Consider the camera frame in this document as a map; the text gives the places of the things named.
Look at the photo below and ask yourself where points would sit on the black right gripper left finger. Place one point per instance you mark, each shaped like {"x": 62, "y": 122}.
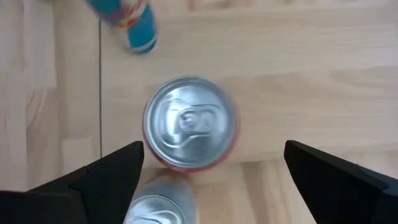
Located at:
{"x": 93, "y": 193}

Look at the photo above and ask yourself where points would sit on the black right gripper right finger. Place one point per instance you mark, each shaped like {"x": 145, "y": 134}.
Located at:
{"x": 342, "y": 196}

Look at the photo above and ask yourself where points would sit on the white and pink drink can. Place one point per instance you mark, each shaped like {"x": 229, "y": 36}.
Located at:
{"x": 161, "y": 205}

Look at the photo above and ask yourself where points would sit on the orange Fanta can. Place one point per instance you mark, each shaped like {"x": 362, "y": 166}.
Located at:
{"x": 189, "y": 123}

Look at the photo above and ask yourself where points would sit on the blue Red Bull can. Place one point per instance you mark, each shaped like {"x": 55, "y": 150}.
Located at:
{"x": 140, "y": 31}

